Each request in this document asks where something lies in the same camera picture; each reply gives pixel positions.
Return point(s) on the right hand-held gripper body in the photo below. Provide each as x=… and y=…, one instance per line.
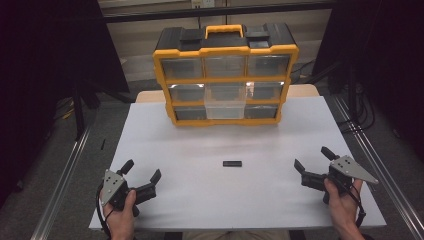
x=346, y=168

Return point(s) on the person's right hand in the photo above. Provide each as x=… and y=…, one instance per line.
x=343, y=206

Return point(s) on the yellow and black drawer organizer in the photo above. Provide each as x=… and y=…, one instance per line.
x=226, y=45

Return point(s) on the white wall socket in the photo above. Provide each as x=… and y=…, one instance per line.
x=203, y=3

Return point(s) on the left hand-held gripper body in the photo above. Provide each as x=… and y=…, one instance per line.
x=111, y=185

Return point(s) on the black metal stand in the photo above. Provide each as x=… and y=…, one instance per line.
x=79, y=113
x=352, y=93

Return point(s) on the open clear plastic drawer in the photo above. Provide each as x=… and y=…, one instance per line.
x=225, y=106

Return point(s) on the dark horizontal beam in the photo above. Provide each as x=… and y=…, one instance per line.
x=216, y=11

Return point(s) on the set of closed clear drawers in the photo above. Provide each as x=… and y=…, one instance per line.
x=182, y=68

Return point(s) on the small black rectangular block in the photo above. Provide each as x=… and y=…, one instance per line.
x=232, y=163

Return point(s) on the aluminium floor rail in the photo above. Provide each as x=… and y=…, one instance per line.
x=380, y=166
x=63, y=180

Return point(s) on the black curtain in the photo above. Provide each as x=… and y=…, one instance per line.
x=390, y=50
x=40, y=66

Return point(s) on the person's left hand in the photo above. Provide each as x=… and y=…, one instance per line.
x=121, y=218

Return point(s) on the small black floor marker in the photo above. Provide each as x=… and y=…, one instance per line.
x=103, y=144

